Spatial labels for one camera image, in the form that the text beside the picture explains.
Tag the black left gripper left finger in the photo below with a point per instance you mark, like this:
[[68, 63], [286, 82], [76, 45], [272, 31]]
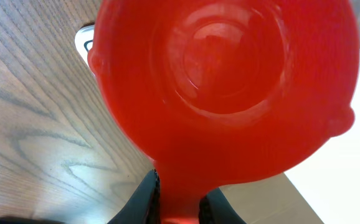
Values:
[[143, 205]]

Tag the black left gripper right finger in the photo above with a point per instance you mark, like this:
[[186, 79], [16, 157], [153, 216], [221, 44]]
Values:
[[214, 208]]

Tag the red measuring scoop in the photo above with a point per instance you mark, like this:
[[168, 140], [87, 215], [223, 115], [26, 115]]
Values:
[[219, 92]]

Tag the white digital kitchen scale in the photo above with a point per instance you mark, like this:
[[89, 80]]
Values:
[[325, 188]]

